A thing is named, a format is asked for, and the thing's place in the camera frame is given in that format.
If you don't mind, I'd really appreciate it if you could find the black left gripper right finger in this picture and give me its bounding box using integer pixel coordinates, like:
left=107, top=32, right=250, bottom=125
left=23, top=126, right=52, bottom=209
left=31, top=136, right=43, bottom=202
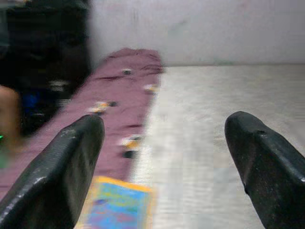
left=224, top=111, right=305, bottom=229

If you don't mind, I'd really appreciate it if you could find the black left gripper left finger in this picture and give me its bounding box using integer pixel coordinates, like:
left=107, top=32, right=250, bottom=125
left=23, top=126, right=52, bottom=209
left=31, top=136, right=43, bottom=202
left=0, top=114, right=106, bottom=229

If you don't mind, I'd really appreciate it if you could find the blue yellow children's book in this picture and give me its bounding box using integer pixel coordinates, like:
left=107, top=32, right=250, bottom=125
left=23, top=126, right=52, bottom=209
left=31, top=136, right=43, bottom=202
left=76, top=176, right=156, bottom=229

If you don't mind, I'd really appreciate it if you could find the green plastic stool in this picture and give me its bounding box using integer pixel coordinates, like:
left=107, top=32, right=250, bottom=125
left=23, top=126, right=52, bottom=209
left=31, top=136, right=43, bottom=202
left=0, top=134, right=8, bottom=168

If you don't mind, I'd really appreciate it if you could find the person in grey shorts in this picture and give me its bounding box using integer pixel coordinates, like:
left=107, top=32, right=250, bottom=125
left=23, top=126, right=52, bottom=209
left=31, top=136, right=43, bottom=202
left=0, top=85, right=22, bottom=154

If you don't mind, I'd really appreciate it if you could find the white quilted mattress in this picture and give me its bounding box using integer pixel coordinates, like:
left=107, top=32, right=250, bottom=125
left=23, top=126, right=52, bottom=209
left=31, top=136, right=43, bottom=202
left=130, top=63, right=305, bottom=229

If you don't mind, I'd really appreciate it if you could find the purple blanket with penguin prints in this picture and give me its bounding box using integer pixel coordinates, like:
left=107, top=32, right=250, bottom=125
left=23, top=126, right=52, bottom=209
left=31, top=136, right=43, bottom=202
left=0, top=47, right=165, bottom=201

